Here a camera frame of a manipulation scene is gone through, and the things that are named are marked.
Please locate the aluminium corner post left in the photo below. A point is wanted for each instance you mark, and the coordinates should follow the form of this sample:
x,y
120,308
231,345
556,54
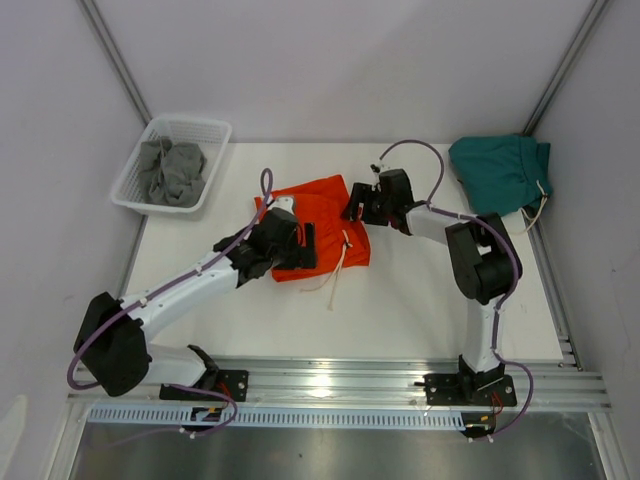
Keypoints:
x,y
112,53

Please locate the folded green shorts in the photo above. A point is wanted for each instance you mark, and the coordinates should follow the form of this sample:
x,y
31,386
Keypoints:
x,y
504,174

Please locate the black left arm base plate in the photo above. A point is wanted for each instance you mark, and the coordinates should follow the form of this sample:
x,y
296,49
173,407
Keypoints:
x,y
231,383

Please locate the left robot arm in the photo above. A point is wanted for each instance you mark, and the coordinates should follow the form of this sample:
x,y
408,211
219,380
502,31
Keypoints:
x,y
115,341

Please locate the white slotted cable duct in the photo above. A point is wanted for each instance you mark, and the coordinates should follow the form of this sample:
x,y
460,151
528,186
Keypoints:
x,y
412,419

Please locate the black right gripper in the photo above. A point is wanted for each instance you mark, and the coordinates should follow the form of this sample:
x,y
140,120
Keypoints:
x,y
359,195

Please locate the grey shorts in basket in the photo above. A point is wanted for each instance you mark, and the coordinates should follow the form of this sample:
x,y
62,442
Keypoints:
x,y
170,174

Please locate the aluminium corner post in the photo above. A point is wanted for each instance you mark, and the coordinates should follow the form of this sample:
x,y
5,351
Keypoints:
x,y
587,26
112,53

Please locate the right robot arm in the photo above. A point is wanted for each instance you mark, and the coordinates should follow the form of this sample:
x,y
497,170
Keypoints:
x,y
485,267

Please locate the white plastic basket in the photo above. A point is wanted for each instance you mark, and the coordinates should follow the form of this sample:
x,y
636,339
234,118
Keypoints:
x,y
211,135

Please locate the aluminium corner post right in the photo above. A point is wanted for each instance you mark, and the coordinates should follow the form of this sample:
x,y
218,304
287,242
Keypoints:
x,y
587,26

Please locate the orange shorts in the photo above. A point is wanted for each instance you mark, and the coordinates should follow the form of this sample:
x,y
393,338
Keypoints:
x,y
340,244

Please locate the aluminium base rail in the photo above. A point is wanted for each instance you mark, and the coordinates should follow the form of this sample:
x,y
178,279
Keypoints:
x,y
392,385

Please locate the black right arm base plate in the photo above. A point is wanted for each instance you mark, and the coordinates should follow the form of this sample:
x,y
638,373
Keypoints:
x,y
447,389

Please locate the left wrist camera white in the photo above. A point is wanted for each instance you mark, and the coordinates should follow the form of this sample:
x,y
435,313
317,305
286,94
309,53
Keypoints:
x,y
284,202

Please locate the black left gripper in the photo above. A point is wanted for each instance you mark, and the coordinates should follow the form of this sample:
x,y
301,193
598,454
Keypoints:
x,y
307,255

